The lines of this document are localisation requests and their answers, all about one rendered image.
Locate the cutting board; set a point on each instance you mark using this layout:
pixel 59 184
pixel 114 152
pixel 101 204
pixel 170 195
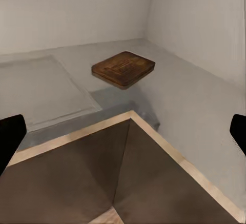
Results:
pixel 124 68

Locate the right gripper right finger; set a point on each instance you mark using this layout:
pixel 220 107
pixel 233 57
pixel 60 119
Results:
pixel 238 131

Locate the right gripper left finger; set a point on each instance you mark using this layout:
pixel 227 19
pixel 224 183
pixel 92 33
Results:
pixel 12 131

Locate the drop in sink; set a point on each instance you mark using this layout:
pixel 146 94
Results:
pixel 43 92

